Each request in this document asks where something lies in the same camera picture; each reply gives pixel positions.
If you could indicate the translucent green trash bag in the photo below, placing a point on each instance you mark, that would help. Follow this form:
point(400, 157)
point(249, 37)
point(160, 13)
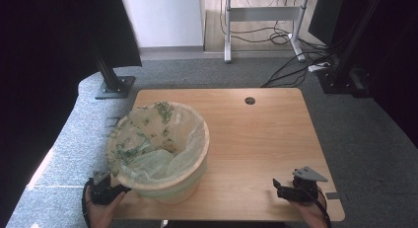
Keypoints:
point(154, 142)

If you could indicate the peach plastic waste basket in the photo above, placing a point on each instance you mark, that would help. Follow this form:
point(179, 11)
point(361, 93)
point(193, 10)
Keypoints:
point(184, 195)

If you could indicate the person's right hand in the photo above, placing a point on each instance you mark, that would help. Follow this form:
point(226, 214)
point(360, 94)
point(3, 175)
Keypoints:
point(312, 218)

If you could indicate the white power strip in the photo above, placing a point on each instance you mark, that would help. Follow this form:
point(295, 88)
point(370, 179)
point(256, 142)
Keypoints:
point(318, 67)

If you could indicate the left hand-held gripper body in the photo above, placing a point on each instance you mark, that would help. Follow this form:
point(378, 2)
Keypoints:
point(100, 193)

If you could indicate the black stand base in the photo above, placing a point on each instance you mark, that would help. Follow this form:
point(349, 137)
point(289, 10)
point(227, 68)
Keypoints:
point(345, 81)

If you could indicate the white desk frame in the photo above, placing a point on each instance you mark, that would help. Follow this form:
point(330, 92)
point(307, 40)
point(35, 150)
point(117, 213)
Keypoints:
point(263, 13)

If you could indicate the black metal stand post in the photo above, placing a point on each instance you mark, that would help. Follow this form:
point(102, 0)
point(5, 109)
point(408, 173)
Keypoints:
point(356, 34)
point(110, 73)

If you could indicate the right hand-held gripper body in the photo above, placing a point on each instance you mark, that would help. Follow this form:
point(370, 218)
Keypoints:
point(307, 188)

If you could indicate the grey stand base plate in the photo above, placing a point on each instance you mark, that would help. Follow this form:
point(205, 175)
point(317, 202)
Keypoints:
point(126, 83)

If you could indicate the grey tape patch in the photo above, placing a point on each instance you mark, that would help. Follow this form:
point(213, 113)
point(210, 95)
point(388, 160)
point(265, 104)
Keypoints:
point(333, 195)

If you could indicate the black curtain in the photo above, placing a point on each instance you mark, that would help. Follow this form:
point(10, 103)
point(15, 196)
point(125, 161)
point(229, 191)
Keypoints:
point(397, 57)
point(49, 57)

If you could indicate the person's left hand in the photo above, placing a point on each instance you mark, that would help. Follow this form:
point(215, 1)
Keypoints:
point(100, 216)

